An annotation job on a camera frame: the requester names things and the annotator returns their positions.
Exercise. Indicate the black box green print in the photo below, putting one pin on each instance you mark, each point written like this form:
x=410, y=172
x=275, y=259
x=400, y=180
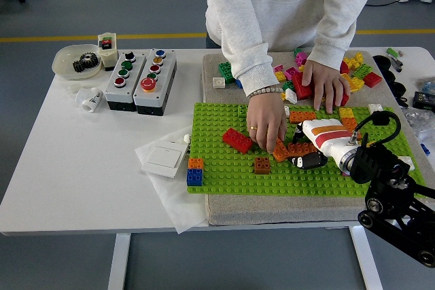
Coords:
x=423, y=100

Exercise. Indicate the red two-by-three brick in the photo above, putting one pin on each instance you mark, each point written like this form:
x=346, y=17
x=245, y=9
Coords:
x=300, y=91

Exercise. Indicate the green lighter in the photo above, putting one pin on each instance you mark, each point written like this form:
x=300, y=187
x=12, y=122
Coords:
x=392, y=52

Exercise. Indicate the four-button control box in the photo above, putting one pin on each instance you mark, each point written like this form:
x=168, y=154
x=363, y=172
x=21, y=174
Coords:
x=115, y=94

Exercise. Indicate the small yellow brick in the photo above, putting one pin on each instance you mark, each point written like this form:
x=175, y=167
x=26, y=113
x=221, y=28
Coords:
x=359, y=57
x=301, y=68

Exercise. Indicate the white slope brick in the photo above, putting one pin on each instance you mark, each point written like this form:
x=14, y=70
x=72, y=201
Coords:
x=291, y=96

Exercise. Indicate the orange two-by-two brick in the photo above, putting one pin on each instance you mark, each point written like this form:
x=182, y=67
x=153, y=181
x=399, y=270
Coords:
x=195, y=163

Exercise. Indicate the white pipe tee fitting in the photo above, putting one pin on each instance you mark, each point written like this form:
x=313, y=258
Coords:
x=86, y=98

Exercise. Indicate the small white switch box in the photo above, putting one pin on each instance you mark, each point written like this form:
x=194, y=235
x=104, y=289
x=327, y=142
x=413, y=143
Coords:
x=109, y=60

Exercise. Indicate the white paper sheet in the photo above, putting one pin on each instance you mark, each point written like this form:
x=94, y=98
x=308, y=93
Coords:
x=180, y=208

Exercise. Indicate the brown two-by-two brick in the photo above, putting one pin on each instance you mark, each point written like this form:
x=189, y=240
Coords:
x=262, y=165

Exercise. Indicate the flat lime two-by-four brick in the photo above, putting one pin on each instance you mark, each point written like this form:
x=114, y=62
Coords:
x=242, y=111

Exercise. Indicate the red two-by-two brick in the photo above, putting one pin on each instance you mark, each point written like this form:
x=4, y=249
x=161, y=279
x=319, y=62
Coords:
x=344, y=100
x=372, y=79

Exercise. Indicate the white two-by-two brick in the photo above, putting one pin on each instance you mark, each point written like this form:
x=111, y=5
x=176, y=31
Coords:
x=407, y=162
x=287, y=111
x=375, y=107
x=219, y=83

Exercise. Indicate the person's right hand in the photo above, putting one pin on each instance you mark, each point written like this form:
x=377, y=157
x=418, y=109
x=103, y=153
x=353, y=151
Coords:
x=266, y=117

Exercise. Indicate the orange two-by-four brick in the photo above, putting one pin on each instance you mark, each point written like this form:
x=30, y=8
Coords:
x=300, y=149
x=302, y=117

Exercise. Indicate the red two-by-four brick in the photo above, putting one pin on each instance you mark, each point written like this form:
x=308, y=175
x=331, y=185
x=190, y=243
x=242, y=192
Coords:
x=237, y=140

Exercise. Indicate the white wall switch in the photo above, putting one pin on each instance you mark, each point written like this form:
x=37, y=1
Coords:
x=163, y=157

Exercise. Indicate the black round pad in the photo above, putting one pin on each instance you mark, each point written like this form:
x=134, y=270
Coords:
x=399, y=89
x=382, y=60
x=390, y=76

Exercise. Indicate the small pink brick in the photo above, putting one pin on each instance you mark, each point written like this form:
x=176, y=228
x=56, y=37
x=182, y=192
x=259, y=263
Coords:
x=278, y=68

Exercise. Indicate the person's left hand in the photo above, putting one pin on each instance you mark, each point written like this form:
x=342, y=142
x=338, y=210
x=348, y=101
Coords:
x=323, y=79

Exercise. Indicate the white table leg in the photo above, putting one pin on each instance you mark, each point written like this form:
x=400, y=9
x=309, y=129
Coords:
x=119, y=263
x=370, y=276

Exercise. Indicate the red slope brick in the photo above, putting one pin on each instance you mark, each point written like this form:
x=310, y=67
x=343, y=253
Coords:
x=345, y=67

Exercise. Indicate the small blue item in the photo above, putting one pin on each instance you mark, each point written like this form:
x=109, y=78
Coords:
x=425, y=149

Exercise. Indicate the magenta two-by-two brick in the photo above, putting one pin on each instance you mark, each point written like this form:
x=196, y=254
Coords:
x=292, y=73

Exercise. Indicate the small green brick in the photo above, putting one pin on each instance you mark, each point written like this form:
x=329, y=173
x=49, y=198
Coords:
x=298, y=52

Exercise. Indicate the plastic bag blue parts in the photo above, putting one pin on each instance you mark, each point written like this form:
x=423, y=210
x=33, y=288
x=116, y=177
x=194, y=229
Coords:
x=427, y=84

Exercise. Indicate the yellow two-by-two brick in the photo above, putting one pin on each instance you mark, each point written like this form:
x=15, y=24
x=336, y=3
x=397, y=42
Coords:
x=347, y=113
x=357, y=83
x=351, y=63
x=280, y=76

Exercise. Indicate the white plastic bowl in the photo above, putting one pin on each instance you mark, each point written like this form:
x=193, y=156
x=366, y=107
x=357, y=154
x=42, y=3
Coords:
x=63, y=62

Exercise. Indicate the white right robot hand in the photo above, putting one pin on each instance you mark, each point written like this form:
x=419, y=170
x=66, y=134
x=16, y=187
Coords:
x=326, y=140

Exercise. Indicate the person's left forearm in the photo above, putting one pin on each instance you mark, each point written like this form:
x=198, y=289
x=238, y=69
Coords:
x=333, y=38

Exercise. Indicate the black metal gear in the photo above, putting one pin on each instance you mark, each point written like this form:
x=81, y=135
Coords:
x=78, y=67
x=93, y=63

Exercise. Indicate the yellow two-by-four brick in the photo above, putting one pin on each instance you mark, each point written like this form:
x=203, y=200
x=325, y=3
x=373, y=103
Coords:
x=351, y=83

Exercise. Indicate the small silver tool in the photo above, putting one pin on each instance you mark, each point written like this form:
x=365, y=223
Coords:
x=396, y=63

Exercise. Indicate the small white labelled tube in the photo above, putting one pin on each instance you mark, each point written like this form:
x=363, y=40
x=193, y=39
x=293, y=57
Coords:
x=186, y=138

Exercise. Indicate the black angular brick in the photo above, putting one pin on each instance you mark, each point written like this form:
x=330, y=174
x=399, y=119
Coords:
x=380, y=118

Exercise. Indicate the green studded baseplate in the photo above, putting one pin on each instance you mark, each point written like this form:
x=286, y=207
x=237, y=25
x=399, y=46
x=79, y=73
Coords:
x=231, y=186

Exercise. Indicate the emergency stop control box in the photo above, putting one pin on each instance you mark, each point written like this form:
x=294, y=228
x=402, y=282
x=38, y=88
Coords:
x=153, y=98

